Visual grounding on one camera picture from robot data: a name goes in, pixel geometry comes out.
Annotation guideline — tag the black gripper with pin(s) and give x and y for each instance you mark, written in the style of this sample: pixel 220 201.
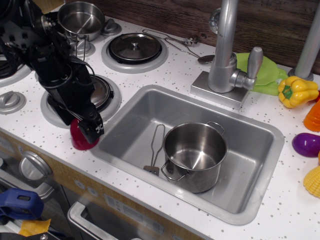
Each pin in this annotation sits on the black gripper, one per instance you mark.
pixel 70 99

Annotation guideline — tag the red toy sweet potato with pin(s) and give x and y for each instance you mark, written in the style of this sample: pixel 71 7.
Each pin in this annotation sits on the red toy sweet potato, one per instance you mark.
pixel 78 140

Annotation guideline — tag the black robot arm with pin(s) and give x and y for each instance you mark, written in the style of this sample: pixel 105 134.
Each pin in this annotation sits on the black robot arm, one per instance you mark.
pixel 26 33

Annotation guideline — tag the steel pot in sink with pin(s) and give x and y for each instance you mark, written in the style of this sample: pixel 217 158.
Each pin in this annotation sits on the steel pot in sink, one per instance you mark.
pixel 194 152

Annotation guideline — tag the steel pot back burner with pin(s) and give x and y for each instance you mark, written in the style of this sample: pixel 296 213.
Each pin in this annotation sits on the steel pot back burner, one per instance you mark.
pixel 81 20

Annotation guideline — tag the grey sink basin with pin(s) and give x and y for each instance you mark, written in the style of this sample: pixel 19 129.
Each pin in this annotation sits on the grey sink basin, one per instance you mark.
pixel 253 150

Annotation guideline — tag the steel lid front burner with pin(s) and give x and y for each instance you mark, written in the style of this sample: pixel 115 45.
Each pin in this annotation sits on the steel lid front burner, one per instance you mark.
pixel 102 94

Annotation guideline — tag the steel lid burner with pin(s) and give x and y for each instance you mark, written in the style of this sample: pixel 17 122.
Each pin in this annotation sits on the steel lid burner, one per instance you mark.
pixel 102 94
pixel 134 48

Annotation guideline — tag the silver oven knob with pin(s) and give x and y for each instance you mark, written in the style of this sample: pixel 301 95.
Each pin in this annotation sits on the silver oven knob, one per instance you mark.
pixel 33 167

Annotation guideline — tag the grey stove knob middle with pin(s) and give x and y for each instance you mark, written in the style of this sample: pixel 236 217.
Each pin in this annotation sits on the grey stove knob middle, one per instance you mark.
pixel 82 49

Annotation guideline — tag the grey stove knob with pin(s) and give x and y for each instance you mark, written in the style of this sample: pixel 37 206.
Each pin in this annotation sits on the grey stove knob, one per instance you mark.
pixel 11 102
pixel 110 28
pixel 82 49

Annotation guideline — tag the grey stove knob front left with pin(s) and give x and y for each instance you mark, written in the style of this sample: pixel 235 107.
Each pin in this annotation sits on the grey stove knob front left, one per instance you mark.
pixel 11 102

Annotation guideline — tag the steel lid back burner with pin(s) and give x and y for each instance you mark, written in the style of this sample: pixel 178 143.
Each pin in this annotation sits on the steel lid back burner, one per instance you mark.
pixel 134 48

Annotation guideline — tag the grey stove knob back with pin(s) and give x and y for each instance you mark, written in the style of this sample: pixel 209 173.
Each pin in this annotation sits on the grey stove knob back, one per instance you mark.
pixel 110 28

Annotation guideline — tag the black coil burner left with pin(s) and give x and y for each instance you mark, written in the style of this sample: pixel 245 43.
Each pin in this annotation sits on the black coil burner left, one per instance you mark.
pixel 5 69

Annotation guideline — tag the yellow tape piece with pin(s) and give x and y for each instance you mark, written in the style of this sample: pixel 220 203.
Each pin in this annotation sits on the yellow tape piece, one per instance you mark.
pixel 33 227

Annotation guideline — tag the silver toy faucet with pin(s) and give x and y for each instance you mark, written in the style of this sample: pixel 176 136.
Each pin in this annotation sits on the silver toy faucet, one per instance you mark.
pixel 225 84

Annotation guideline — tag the green cloth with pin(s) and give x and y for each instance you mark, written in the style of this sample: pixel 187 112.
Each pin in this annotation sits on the green cloth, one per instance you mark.
pixel 269 77

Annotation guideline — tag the yellow toy bell pepper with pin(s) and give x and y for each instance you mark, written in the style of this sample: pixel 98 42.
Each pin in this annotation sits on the yellow toy bell pepper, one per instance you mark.
pixel 295 91

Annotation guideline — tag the purple toy eggplant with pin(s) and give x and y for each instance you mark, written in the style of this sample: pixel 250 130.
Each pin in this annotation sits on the purple toy eggplant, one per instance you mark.
pixel 307 144

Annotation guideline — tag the orange toy vegetable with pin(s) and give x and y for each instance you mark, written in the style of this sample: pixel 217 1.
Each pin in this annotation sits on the orange toy vegetable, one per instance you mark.
pixel 312 119

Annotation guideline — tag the grey vertical pole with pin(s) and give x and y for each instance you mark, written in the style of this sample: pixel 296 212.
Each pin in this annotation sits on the grey vertical pole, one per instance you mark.
pixel 309 52

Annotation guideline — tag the yellow toy corn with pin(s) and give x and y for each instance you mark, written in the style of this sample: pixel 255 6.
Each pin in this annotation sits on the yellow toy corn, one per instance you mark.
pixel 311 182

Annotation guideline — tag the metal wire spatula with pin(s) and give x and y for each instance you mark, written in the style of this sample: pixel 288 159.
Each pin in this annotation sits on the metal wire spatula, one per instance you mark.
pixel 156 147

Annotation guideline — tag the silver oven door handle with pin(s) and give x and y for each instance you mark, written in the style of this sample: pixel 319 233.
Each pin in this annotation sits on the silver oven door handle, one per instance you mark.
pixel 95 223

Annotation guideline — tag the metal wire whisk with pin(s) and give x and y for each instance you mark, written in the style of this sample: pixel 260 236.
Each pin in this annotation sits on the metal wire whisk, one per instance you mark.
pixel 181 46

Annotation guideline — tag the metal wire ladle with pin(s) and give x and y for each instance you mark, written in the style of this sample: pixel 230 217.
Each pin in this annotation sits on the metal wire ladle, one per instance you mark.
pixel 191 42

